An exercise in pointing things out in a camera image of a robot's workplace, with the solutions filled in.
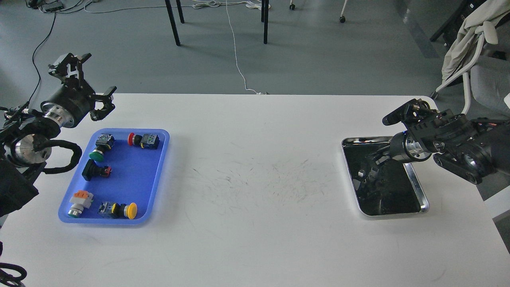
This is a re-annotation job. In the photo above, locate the black table leg left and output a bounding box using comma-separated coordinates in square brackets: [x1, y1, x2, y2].
[164, 0, 185, 47]

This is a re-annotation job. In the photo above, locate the black power strip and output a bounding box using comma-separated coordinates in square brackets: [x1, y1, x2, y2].
[25, 0, 64, 13]

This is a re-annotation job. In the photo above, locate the yellow push button switch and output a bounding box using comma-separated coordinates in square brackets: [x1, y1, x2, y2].
[97, 201, 138, 220]

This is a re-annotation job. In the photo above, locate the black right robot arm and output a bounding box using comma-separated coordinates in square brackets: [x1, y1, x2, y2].
[355, 99, 510, 185]

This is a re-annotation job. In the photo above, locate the black table leg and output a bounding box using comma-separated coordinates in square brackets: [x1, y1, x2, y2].
[261, 0, 270, 44]
[164, 0, 185, 47]

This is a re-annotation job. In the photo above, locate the black push button switch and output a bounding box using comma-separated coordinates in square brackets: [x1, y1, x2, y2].
[82, 159, 112, 181]

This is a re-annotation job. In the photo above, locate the blue plastic tray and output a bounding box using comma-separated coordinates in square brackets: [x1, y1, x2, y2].
[58, 128, 171, 226]

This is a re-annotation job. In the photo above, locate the black table leg right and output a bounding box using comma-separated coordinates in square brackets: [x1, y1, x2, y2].
[261, 0, 270, 44]

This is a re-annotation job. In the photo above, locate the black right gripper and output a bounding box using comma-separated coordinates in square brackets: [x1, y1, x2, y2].
[358, 132, 432, 182]

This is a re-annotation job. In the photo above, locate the black floor cable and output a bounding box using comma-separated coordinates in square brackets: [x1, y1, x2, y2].
[31, 12, 58, 98]

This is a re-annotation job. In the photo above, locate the silver metal tray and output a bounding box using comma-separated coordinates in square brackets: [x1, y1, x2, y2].
[342, 136, 430, 219]

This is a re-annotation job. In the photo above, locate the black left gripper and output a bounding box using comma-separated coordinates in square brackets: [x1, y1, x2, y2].
[40, 53, 117, 128]

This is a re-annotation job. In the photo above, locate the green push button switch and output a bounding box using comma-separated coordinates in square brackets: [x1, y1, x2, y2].
[88, 133, 115, 162]

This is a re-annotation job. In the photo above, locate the beige cloth on chair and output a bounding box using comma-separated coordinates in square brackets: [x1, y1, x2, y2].
[441, 0, 510, 83]

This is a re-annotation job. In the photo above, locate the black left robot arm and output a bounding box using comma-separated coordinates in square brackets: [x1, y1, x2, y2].
[0, 53, 117, 216]

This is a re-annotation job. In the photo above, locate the white floor cable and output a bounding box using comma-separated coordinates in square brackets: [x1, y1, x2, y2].
[192, 0, 271, 95]

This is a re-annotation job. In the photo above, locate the red push button switch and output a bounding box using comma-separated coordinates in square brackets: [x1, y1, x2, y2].
[127, 132, 160, 149]

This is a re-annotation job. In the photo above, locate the white orange push button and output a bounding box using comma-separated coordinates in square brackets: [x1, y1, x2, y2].
[67, 190, 94, 218]

